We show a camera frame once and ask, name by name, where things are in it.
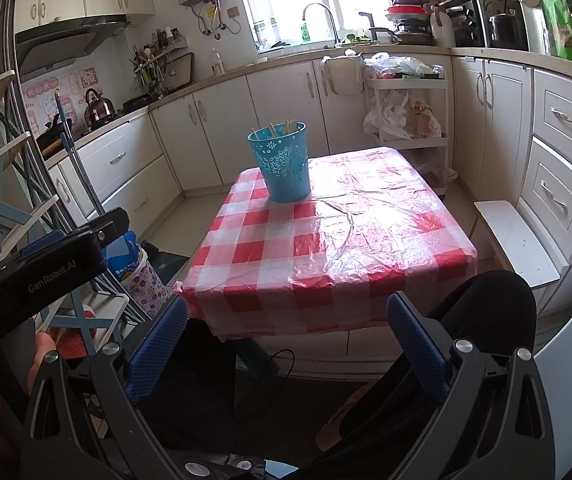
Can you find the kitchen window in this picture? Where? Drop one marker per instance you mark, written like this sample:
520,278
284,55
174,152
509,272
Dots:
286,0

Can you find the clear plastic bag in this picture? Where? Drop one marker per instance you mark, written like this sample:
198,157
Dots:
398,66

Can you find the wall utensil rack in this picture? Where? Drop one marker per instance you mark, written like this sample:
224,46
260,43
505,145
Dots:
150,65

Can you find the chrome sink faucet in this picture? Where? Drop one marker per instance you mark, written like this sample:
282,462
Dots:
318,4

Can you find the blue table leg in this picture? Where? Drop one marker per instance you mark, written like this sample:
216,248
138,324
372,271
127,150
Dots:
256,357

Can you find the tan slipper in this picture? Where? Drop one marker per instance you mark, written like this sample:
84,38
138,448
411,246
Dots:
341,420

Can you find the black trouser leg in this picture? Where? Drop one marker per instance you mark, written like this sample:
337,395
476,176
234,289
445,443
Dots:
481,310

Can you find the white tall door cabinets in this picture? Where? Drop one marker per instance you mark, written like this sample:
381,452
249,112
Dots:
506,120

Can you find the red white checkered tablecloth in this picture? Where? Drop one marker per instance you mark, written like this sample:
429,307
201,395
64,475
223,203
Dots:
341,240

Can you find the white wooden stool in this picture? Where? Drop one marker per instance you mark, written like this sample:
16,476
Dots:
516,240

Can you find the black cooking pot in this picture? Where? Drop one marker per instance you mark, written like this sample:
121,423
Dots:
503,32

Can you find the person's left hand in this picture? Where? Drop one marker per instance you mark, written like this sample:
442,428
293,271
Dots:
43,355

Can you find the blue and white plastic bag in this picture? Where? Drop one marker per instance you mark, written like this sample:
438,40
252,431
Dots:
120,257

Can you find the beige hanging cloth bag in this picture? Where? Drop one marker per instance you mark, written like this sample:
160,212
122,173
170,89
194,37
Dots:
343,75

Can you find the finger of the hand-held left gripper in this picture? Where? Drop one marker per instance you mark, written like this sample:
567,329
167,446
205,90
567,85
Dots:
110,225
45,242

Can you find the black range hood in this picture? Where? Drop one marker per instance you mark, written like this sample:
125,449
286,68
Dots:
60,40

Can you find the black-rimmed tray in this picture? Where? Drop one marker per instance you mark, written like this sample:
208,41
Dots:
181,72

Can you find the black wok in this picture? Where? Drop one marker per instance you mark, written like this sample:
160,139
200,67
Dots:
53,135

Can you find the white rolling shelf cart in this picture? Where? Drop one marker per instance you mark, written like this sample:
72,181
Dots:
406,85

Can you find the white drawer unit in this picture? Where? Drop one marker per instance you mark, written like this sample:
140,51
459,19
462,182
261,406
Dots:
566,160

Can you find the green packaged bag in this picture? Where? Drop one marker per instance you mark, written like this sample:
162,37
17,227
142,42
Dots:
558,20

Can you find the white cutting board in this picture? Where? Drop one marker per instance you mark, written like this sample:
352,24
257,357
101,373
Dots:
443,30

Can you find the floral patterned bin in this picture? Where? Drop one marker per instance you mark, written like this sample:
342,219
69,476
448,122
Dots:
148,285

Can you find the green dish soap bottle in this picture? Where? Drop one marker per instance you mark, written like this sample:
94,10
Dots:
305,33

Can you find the orange printed plastic bag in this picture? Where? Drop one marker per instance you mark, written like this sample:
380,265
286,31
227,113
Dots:
423,120

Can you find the white base cabinets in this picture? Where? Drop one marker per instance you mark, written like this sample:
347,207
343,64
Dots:
276,105

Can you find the white thermos jug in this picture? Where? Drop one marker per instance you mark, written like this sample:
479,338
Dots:
531,20

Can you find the blue perforated plastic bucket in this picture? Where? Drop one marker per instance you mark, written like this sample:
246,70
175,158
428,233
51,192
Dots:
281,175

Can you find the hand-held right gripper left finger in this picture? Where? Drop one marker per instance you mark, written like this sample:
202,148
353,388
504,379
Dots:
158,345

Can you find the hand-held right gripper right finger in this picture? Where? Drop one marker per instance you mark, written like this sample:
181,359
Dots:
418,345

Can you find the stack of pots and pans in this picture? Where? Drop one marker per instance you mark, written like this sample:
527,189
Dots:
408,12

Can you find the pile of wooden chopsticks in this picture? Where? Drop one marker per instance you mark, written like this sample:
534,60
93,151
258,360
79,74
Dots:
271,130

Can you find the pink wall stickers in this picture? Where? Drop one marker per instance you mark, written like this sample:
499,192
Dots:
40,95

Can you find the dark floor mat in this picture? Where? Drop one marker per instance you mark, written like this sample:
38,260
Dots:
165,265

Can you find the steel stovetop kettle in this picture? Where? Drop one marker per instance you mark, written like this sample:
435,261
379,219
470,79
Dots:
99,110

